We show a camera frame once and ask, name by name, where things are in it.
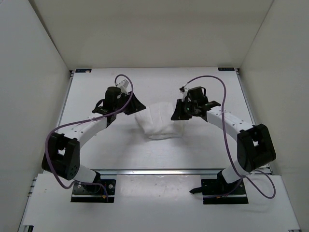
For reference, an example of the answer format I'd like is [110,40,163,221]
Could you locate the purple cable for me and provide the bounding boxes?
[45,73,135,202]
[180,74,277,200]

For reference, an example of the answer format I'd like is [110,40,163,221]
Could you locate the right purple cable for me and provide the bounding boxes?
[180,74,277,200]

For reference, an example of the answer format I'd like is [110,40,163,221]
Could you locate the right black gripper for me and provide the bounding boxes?
[171,99,197,121]

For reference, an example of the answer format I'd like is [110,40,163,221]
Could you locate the white skirt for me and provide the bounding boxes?
[135,102,185,140]

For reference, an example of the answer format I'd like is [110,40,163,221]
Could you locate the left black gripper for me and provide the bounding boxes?
[116,90,147,115]

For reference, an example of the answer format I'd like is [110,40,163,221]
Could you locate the right blue corner label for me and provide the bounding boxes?
[218,67,235,72]

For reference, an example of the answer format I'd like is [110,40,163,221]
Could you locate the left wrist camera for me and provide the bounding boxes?
[116,80,129,95]

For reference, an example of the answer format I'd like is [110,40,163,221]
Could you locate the aluminium table rail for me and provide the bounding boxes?
[96,169,220,175]

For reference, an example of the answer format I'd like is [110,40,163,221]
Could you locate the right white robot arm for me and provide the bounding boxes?
[171,87,277,194]

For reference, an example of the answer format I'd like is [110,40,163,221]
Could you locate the left blue corner label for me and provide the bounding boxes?
[75,69,92,73]

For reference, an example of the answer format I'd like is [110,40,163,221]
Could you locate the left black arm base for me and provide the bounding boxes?
[70,175,116,203]

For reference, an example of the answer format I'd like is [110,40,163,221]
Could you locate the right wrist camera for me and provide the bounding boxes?
[179,84,189,102]

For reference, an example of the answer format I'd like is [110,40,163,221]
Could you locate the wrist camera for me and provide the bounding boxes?
[179,84,189,102]
[116,80,129,95]

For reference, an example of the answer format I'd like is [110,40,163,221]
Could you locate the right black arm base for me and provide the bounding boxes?
[189,172,249,205]

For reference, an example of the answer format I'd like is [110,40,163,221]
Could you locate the blue corner label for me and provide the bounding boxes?
[75,69,92,73]
[218,67,235,72]

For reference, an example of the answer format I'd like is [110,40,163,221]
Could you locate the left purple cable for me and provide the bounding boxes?
[45,73,135,202]

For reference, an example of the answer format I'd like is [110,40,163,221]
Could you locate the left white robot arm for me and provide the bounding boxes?
[42,87,146,192]

